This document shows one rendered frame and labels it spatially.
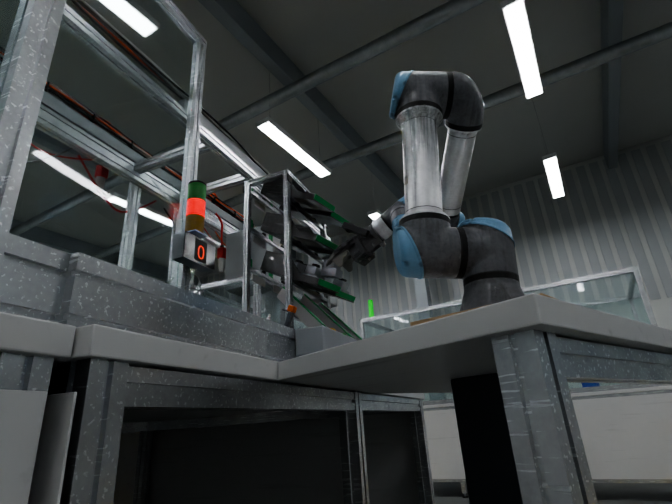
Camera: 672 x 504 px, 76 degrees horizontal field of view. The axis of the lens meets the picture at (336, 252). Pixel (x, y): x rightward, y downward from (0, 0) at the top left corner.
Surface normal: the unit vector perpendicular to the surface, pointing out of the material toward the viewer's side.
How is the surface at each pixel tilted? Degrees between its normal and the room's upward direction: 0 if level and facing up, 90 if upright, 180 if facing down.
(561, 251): 90
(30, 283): 90
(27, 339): 90
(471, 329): 90
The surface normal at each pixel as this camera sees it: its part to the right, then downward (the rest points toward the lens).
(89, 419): 0.92, -0.19
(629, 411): -0.51, -0.29
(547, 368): 0.63, -0.33
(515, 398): -0.77, -0.19
